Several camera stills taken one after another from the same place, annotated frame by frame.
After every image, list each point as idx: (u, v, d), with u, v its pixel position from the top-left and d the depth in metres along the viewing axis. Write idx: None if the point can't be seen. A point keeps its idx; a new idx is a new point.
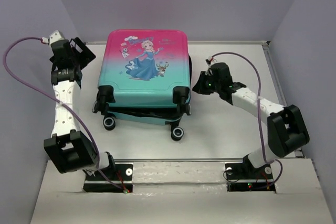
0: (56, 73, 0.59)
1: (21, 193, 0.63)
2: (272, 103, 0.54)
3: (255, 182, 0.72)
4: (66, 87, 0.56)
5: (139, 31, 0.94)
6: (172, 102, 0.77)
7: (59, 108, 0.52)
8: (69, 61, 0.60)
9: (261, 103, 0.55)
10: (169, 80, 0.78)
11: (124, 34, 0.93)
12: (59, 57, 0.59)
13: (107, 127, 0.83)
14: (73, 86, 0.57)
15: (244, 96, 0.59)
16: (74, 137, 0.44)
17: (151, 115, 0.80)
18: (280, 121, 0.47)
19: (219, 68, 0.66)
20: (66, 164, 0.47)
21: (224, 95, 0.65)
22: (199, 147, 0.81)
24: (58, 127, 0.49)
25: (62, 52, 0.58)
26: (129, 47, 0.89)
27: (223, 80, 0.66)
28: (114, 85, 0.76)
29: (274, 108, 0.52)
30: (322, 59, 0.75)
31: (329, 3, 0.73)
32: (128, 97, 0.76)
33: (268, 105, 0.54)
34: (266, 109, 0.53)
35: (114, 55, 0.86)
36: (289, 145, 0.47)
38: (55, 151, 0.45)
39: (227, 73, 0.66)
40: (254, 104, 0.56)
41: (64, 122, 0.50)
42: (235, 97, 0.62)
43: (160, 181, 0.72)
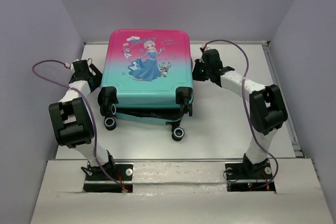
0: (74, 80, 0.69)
1: (22, 192, 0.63)
2: (255, 82, 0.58)
3: (255, 182, 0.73)
4: (79, 84, 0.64)
5: (141, 31, 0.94)
6: (175, 103, 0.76)
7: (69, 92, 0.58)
8: (85, 71, 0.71)
9: (245, 83, 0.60)
10: (171, 80, 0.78)
11: (126, 34, 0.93)
12: (77, 70, 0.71)
13: (107, 127, 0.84)
14: (85, 85, 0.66)
15: (231, 78, 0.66)
16: (76, 101, 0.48)
17: (152, 115, 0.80)
18: (260, 98, 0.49)
19: (209, 52, 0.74)
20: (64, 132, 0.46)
21: (215, 77, 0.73)
22: (200, 147, 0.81)
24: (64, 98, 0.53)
25: (80, 64, 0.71)
26: (130, 47, 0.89)
27: (213, 64, 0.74)
28: (117, 86, 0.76)
29: (255, 87, 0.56)
30: (322, 58, 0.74)
31: (329, 3, 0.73)
32: (131, 99, 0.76)
33: (251, 85, 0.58)
34: (250, 88, 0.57)
35: (117, 56, 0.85)
36: (268, 120, 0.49)
38: (56, 116, 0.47)
39: (216, 57, 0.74)
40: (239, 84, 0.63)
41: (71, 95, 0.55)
42: (224, 79, 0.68)
43: (159, 181, 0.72)
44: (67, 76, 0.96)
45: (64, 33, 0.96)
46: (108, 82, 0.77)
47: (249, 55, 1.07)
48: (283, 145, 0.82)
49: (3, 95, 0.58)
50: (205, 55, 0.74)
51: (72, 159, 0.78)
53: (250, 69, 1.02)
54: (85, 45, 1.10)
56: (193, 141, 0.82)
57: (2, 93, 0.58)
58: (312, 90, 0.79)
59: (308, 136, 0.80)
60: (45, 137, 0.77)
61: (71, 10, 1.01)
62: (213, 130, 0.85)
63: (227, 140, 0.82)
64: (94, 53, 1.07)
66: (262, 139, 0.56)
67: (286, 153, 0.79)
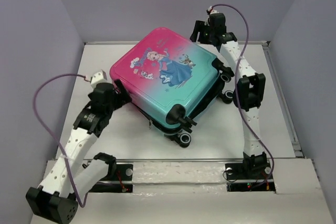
0: (82, 115, 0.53)
1: (22, 193, 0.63)
2: (249, 66, 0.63)
3: (255, 182, 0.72)
4: (80, 138, 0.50)
5: (130, 53, 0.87)
6: (216, 77, 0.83)
7: (60, 161, 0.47)
8: (102, 107, 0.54)
9: (240, 63, 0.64)
10: (201, 62, 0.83)
11: (123, 63, 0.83)
12: (94, 100, 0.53)
13: (186, 145, 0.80)
14: (88, 140, 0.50)
15: (231, 50, 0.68)
16: (55, 202, 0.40)
17: (208, 101, 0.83)
18: (247, 84, 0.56)
19: (215, 16, 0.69)
20: (42, 213, 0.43)
21: (216, 41, 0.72)
22: (201, 148, 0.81)
24: (48, 180, 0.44)
25: (100, 97, 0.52)
26: (143, 68, 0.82)
27: (217, 27, 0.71)
28: (181, 103, 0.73)
29: (247, 72, 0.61)
30: (322, 58, 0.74)
31: (329, 3, 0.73)
32: (194, 99, 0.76)
33: (244, 67, 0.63)
34: (242, 70, 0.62)
35: (142, 83, 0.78)
36: (245, 100, 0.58)
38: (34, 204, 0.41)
39: (221, 22, 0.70)
40: (235, 61, 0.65)
41: (56, 178, 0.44)
42: (223, 48, 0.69)
43: (159, 181, 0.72)
44: (66, 77, 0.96)
45: (64, 33, 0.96)
46: (165, 106, 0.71)
47: (249, 54, 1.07)
48: (282, 145, 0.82)
49: (4, 95, 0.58)
50: (211, 18, 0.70)
51: None
53: None
54: (85, 45, 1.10)
56: (194, 141, 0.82)
57: (3, 93, 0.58)
58: (313, 91, 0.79)
59: (308, 136, 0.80)
60: (45, 137, 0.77)
61: (71, 10, 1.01)
62: (213, 130, 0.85)
63: (227, 141, 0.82)
64: (94, 53, 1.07)
66: (247, 118, 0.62)
67: (286, 153, 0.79)
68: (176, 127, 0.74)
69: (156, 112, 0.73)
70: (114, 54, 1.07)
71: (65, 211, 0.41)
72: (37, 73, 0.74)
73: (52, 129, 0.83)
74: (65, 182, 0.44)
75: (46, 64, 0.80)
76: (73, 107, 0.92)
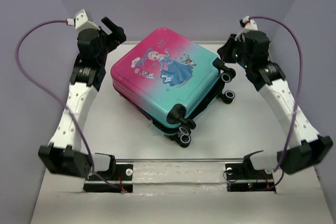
0: (78, 70, 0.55)
1: (22, 193, 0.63)
2: (308, 124, 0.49)
3: (255, 182, 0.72)
4: (80, 92, 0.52)
5: (132, 52, 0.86)
6: (217, 77, 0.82)
7: (64, 117, 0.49)
8: (95, 60, 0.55)
9: (296, 119, 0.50)
10: (202, 62, 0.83)
11: (124, 63, 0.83)
12: (83, 54, 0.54)
13: (186, 145, 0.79)
14: (88, 93, 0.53)
15: (280, 96, 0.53)
16: (68, 155, 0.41)
17: (208, 100, 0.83)
18: (307, 153, 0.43)
19: (255, 40, 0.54)
20: (58, 170, 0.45)
21: (255, 77, 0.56)
22: (201, 148, 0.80)
24: (58, 137, 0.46)
25: (88, 49, 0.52)
26: (144, 68, 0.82)
27: (257, 56, 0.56)
28: (181, 102, 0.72)
29: (306, 134, 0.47)
30: (323, 58, 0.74)
31: (330, 2, 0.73)
32: (195, 99, 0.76)
33: (302, 126, 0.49)
34: (300, 131, 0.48)
35: (143, 83, 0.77)
36: (299, 168, 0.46)
38: (48, 160, 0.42)
39: (263, 49, 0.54)
40: (287, 116, 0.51)
41: (65, 132, 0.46)
42: (269, 91, 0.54)
43: (159, 181, 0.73)
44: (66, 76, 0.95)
45: (64, 33, 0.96)
46: (166, 105, 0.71)
47: None
48: (283, 145, 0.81)
49: (4, 95, 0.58)
50: (249, 42, 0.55)
51: None
53: None
54: None
56: (194, 141, 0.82)
57: (3, 93, 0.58)
58: (313, 91, 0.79)
59: None
60: (45, 137, 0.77)
61: (71, 10, 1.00)
62: (213, 130, 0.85)
63: (227, 140, 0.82)
64: None
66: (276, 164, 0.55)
67: None
68: (176, 127, 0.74)
69: (157, 112, 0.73)
70: (114, 54, 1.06)
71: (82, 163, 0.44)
72: (37, 72, 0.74)
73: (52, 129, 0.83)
74: (75, 136, 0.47)
75: (46, 64, 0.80)
76: None
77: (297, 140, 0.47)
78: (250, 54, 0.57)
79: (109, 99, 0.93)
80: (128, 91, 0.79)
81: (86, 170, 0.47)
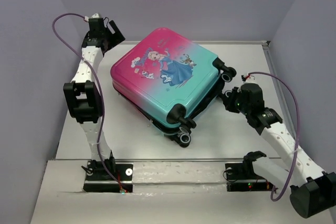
0: (87, 40, 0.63)
1: (22, 193, 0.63)
2: (311, 161, 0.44)
3: (255, 182, 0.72)
4: (92, 50, 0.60)
5: (132, 52, 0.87)
6: (217, 77, 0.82)
7: (82, 65, 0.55)
8: (101, 32, 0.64)
9: (297, 157, 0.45)
10: (202, 61, 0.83)
11: (124, 63, 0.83)
12: (92, 28, 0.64)
13: (186, 144, 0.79)
14: (98, 52, 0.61)
15: (280, 137, 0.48)
16: (90, 87, 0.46)
17: (208, 100, 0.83)
18: (315, 193, 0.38)
19: (251, 91, 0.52)
20: (77, 109, 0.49)
21: (255, 122, 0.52)
22: (201, 148, 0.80)
24: (77, 77, 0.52)
25: (96, 24, 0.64)
26: (144, 68, 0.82)
27: (254, 105, 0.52)
28: (181, 102, 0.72)
29: (311, 172, 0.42)
30: (323, 58, 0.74)
31: (329, 3, 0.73)
32: (195, 99, 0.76)
33: (304, 163, 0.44)
34: (303, 169, 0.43)
35: (142, 83, 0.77)
36: (313, 211, 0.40)
38: (71, 97, 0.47)
39: (259, 97, 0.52)
40: (289, 154, 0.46)
41: (84, 74, 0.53)
42: (268, 134, 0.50)
43: (159, 181, 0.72)
44: (66, 76, 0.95)
45: (64, 33, 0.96)
46: (166, 105, 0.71)
47: (248, 54, 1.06)
48: None
49: (4, 95, 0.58)
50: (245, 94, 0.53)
51: (72, 159, 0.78)
53: (250, 69, 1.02)
54: None
56: (194, 141, 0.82)
57: (4, 93, 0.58)
58: (312, 91, 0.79)
59: (308, 135, 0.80)
60: (45, 137, 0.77)
61: (71, 10, 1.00)
62: (213, 130, 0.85)
63: (227, 140, 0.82)
64: None
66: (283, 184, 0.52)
67: None
68: (176, 127, 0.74)
69: (157, 112, 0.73)
70: (114, 54, 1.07)
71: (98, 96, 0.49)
72: (37, 72, 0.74)
73: (52, 129, 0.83)
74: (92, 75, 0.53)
75: (46, 64, 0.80)
76: None
77: (302, 177, 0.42)
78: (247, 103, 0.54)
79: (109, 99, 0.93)
80: (128, 92, 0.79)
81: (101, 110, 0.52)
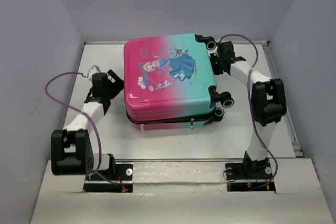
0: (90, 98, 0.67)
1: (22, 193, 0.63)
2: (262, 74, 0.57)
3: (255, 182, 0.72)
4: (93, 105, 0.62)
5: (127, 79, 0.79)
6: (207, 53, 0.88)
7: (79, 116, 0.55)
8: (103, 89, 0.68)
9: (252, 73, 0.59)
10: (190, 47, 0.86)
11: (133, 90, 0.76)
12: (95, 86, 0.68)
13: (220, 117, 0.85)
14: (98, 108, 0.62)
15: (240, 67, 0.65)
16: (80, 135, 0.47)
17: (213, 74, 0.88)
18: (261, 88, 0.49)
19: (223, 43, 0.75)
20: (62, 162, 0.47)
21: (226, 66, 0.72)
22: (200, 147, 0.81)
24: (70, 125, 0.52)
25: (99, 82, 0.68)
26: (154, 81, 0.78)
27: (226, 53, 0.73)
28: (210, 84, 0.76)
29: (260, 79, 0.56)
30: (322, 59, 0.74)
31: (329, 3, 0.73)
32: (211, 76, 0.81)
33: (256, 76, 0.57)
34: (255, 78, 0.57)
35: (165, 94, 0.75)
36: (265, 111, 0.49)
38: (58, 146, 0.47)
39: (229, 48, 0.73)
40: (245, 73, 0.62)
41: (78, 123, 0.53)
42: (234, 68, 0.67)
43: (159, 181, 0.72)
44: (66, 76, 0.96)
45: (64, 33, 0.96)
46: (202, 95, 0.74)
47: (248, 54, 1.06)
48: (282, 145, 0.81)
49: (4, 96, 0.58)
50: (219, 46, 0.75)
51: None
53: None
54: (85, 45, 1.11)
56: (194, 142, 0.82)
57: (3, 93, 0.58)
58: (312, 91, 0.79)
59: (308, 135, 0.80)
60: (45, 137, 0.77)
61: (71, 10, 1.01)
62: (212, 130, 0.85)
63: (227, 140, 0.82)
64: (94, 53, 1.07)
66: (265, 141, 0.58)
67: (286, 154, 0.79)
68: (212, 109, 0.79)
69: (198, 105, 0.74)
70: (114, 54, 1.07)
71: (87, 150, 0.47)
72: (37, 72, 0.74)
73: (53, 129, 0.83)
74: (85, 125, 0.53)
75: (46, 65, 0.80)
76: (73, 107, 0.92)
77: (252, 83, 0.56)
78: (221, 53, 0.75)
79: None
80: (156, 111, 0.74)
81: (88, 167, 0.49)
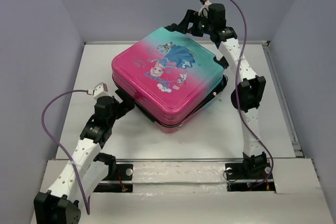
0: (88, 128, 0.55)
1: (22, 193, 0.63)
2: (249, 68, 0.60)
3: (255, 182, 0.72)
4: (86, 147, 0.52)
5: (147, 92, 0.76)
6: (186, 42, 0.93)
7: (68, 168, 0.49)
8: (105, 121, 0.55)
9: (240, 64, 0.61)
10: (174, 41, 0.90)
11: (161, 97, 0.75)
12: (97, 115, 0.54)
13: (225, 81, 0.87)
14: (94, 150, 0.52)
15: (231, 50, 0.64)
16: (62, 204, 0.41)
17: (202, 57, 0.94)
18: (246, 87, 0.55)
19: (216, 9, 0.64)
20: (45, 221, 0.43)
21: (215, 36, 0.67)
22: (199, 147, 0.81)
24: (55, 185, 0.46)
25: (102, 112, 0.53)
26: (172, 80, 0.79)
27: (217, 22, 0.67)
28: (212, 56, 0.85)
29: (247, 74, 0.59)
30: (323, 59, 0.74)
31: (329, 3, 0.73)
32: None
33: (244, 69, 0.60)
34: (242, 73, 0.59)
35: (190, 85, 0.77)
36: (244, 103, 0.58)
38: (40, 210, 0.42)
39: (221, 16, 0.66)
40: (234, 61, 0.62)
41: (64, 183, 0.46)
42: (223, 46, 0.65)
43: (159, 181, 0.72)
44: (66, 76, 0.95)
45: (64, 33, 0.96)
46: (215, 67, 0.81)
47: (248, 54, 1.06)
48: (282, 145, 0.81)
49: (4, 95, 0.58)
50: (211, 11, 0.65)
51: None
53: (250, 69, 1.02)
54: (85, 44, 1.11)
56: (194, 142, 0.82)
57: (3, 93, 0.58)
58: (312, 91, 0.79)
59: (308, 136, 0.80)
60: (45, 137, 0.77)
61: (71, 10, 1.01)
62: (212, 130, 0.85)
63: (227, 140, 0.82)
64: (94, 53, 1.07)
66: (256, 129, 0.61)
67: (286, 154, 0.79)
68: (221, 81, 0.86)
69: (218, 78, 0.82)
70: (114, 54, 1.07)
71: (71, 216, 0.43)
72: (37, 72, 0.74)
73: (52, 129, 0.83)
74: (73, 185, 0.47)
75: (46, 64, 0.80)
76: (73, 107, 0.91)
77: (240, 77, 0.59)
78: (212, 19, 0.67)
79: None
80: (191, 103, 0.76)
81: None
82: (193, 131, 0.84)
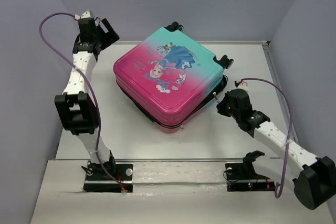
0: (77, 45, 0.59)
1: (21, 194, 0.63)
2: (303, 150, 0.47)
3: (255, 182, 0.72)
4: (84, 56, 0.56)
5: (146, 94, 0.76)
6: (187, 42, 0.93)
7: (74, 73, 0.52)
8: (93, 35, 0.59)
9: (290, 148, 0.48)
10: (174, 41, 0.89)
11: (161, 98, 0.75)
12: (82, 31, 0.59)
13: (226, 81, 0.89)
14: (90, 59, 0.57)
15: (270, 134, 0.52)
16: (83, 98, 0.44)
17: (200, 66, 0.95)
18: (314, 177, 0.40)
19: (239, 97, 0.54)
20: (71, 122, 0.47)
21: (245, 126, 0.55)
22: (200, 147, 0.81)
24: (69, 87, 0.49)
25: (87, 27, 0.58)
26: (171, 81, 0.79)
27: (243, 109, 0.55)
28: (212, 55, 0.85)
29: (305, 159, 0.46)
30: (322, 59, 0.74)
31: (329, 4, 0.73)
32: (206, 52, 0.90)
33: (297, 153, 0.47)
34: (297, 158, 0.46)
35: (189, 85, 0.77)
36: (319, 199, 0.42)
38: (63, 109, 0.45)
39: (247, 102, 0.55)
40: (281, 147, 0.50)
41: (76, 84, 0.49)
42: (259, 132, 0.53)
43: (159, 181, 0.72)
44: (66, 76, 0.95)
45: (63, 33, 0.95)
46: (214, 68, 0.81)
47: (248, 54, 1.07)
48: None
49: (4, 94, 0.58)
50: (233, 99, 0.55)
51: (72, 159, 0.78)
53: (250, 69, 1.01)
54: None
56: (193, 142, 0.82)
57: (4, 93, 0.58)
58: (312, 91, 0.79)
59: (308, 136, 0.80)
60: (45, 137, 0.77)
61: (71, 10, 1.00)
62: (213, 130, 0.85)
63: (227, 140, 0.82)
64: None
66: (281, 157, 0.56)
67: None
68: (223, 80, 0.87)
69: (218, 77, 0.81)
70: (114, 54, 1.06)
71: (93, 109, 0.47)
72: (36, 73, 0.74)
73: (52, 129, 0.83)
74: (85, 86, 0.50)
75: (45, 65, 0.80)
76: None
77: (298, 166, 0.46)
78: (236, 107, 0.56)
79: (109, 99, 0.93)
80: (191, 103, 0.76)
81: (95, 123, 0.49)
82: (194, 131, 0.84)
